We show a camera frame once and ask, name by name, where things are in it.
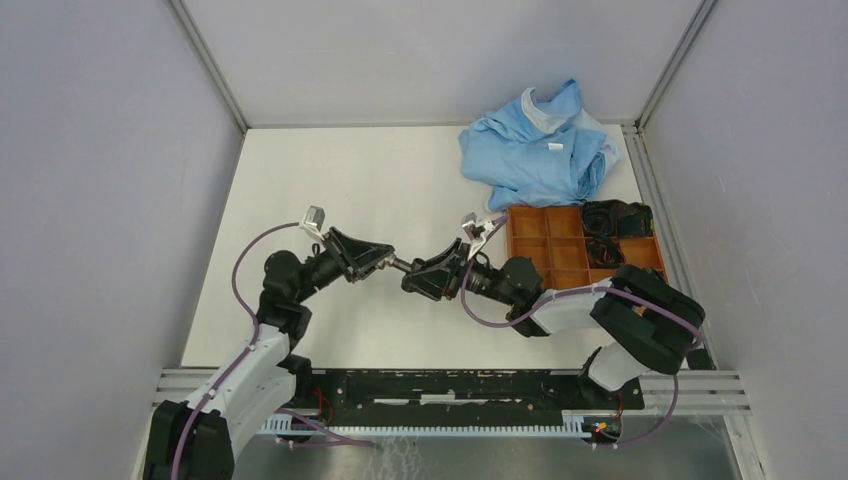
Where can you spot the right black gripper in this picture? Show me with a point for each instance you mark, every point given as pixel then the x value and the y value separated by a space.
pixel 441 278

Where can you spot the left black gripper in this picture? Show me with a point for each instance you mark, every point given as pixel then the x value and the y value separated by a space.
pixel 349 251

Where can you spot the small grey faucet fitting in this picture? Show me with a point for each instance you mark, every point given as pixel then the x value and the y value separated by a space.
pixel 389 262

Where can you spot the dark metal faucet tee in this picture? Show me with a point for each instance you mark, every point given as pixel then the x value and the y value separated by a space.
pixel 413 270

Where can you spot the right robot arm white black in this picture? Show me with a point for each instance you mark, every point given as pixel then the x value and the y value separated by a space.
pixel 652 325

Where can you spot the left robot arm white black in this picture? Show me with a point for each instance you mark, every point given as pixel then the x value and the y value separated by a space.
pixel 203 435

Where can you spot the orange compartment tray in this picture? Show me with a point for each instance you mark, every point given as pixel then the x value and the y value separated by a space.
pixel 577 245

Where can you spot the blue crumpled cloth garment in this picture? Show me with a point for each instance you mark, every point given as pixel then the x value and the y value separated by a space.
pixel 539 153

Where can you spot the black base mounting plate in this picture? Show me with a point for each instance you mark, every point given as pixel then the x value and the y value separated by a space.
pixel 455 398

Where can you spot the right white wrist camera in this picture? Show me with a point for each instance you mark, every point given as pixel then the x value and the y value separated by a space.
pixel 478 231

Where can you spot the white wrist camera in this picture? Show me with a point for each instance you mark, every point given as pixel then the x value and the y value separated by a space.
pixel 478 231
pixel 312 223

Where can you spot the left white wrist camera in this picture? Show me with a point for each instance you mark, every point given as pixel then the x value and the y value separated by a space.
pixel 312 223

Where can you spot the white slotted cable duct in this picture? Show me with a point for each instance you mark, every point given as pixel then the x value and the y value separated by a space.
pixel 570 427

